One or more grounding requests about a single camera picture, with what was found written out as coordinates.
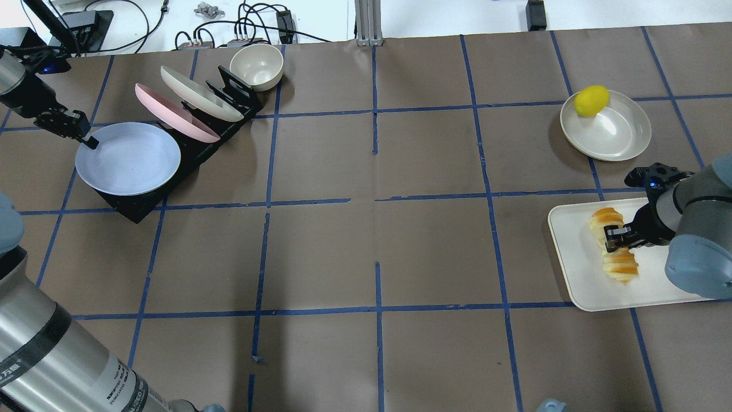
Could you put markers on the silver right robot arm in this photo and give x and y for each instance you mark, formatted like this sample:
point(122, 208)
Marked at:
point(691, 215)

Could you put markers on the aluminium frame post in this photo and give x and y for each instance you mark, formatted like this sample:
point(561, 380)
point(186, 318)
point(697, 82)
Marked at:
point(368, 23)

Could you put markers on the beige plate in rack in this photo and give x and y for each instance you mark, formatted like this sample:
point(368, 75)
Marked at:
point(198, 96)

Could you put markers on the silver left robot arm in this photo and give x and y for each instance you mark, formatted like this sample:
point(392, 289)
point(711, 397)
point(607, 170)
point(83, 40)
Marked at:
point(49, 361)

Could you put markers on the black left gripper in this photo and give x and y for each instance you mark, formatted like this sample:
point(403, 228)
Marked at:
point(31, 98)

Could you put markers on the pink plate in rack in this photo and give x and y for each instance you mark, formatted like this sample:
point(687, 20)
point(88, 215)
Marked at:
point(174, 115)

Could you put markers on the cream bowl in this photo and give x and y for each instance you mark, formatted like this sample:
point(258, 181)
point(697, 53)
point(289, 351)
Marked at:
point(261, 66)

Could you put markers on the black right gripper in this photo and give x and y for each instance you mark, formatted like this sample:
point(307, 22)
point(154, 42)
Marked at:
point(653, 223)

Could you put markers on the black power adapter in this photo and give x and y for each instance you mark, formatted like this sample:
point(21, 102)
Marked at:
point(536, 19)

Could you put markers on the light blue plate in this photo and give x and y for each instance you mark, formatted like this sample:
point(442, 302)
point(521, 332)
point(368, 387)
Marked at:
point(131, 158)

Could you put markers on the orange striped bread roll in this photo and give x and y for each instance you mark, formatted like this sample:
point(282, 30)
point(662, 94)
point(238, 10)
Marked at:
point(618, 263)

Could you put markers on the black dish rack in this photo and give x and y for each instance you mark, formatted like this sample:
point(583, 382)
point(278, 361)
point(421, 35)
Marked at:
point(193, 153)

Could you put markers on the white rectangular tray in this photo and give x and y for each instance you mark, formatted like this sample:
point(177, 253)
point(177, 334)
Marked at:
point(599, 281)

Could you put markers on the yellow lemon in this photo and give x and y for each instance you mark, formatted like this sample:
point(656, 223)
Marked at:
point(591, 100)

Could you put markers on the cream round plate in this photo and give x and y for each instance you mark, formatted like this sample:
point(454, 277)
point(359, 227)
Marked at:
point(621, 131)

